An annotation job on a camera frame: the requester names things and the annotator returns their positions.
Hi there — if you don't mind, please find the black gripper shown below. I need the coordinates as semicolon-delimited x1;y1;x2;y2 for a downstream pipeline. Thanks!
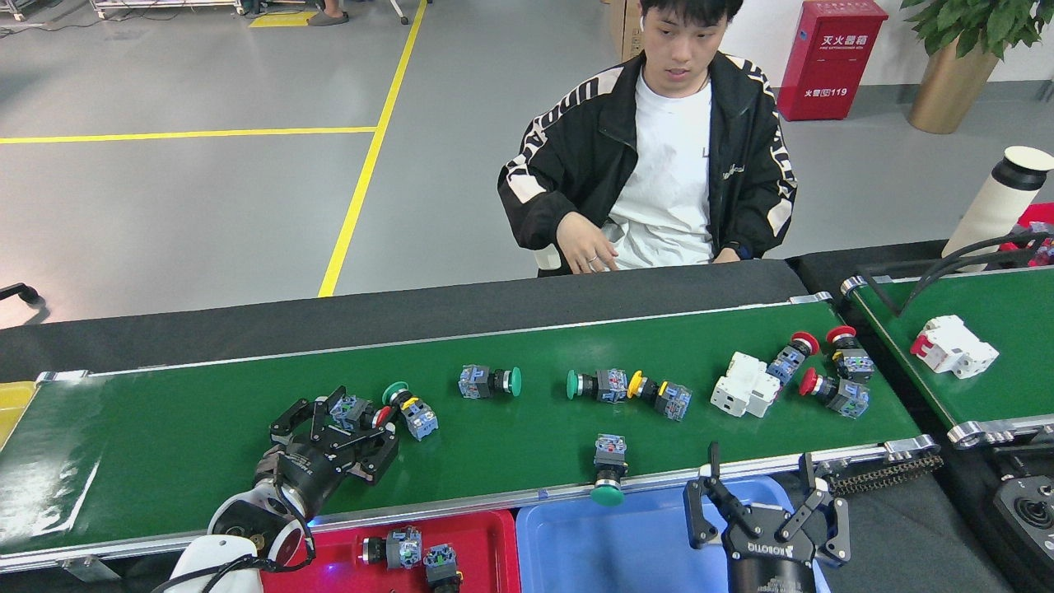
683;442;851;593
256;385;403;519

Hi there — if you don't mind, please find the red push button switch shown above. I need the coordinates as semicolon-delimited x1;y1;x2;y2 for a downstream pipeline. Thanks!
826;325;875;384
767;332;821;386
799;368;870;420
422;544;464;593
329;394;394;433
358;527;423;571

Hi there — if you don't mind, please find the white circuit breaker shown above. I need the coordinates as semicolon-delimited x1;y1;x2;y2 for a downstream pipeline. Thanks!
711;352;781;418
910;315;1000;380

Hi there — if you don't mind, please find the yellow push button switch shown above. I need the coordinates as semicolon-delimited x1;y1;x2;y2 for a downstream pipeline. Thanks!
627;371;693;423

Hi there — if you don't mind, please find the green conveyor belt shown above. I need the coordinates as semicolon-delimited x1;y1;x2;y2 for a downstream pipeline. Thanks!
840;265;1054;450
0;291;944;573

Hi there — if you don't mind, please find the blue plastic tray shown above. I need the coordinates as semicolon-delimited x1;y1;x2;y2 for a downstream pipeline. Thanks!
515;475;832;593

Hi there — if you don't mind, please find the red plastic tray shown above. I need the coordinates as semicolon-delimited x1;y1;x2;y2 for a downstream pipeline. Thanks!
262;509;522;593

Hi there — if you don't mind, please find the person's right hand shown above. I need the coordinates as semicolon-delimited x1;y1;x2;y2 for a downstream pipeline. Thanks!
556;212;620;274

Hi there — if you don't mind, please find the black joystick controller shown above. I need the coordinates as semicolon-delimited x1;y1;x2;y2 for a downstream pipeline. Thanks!
992;474;1054;569

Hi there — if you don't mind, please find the yellow plastic bin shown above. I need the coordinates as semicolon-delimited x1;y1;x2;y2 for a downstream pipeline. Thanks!
0;381;38;450

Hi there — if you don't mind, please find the person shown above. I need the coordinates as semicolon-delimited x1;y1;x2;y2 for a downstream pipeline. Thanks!
497;0;798;277

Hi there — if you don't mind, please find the white insulated bottle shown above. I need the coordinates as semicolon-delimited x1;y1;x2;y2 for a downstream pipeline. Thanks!
941;146;1054;273

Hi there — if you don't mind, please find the red plastic bin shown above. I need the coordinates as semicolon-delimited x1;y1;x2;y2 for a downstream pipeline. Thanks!
999;202;1054;268

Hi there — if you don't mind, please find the red fire extinguisher box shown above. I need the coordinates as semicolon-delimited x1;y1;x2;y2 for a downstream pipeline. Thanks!
777;0;890;122

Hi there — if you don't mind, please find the white metal rack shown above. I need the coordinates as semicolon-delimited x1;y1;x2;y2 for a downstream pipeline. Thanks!
89;0;248;19

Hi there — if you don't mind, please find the potted plant in gold pot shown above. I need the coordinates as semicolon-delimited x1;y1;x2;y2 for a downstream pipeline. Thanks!
899;0;1054;135

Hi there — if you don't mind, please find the cardboard box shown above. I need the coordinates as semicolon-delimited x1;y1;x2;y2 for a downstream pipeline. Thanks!
609;0;647;63

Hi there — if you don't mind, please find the black drive chain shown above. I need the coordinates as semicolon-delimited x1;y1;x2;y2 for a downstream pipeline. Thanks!
815;453;946;497

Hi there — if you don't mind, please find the black cable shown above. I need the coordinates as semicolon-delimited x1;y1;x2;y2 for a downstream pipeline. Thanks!
856;231;1054;318

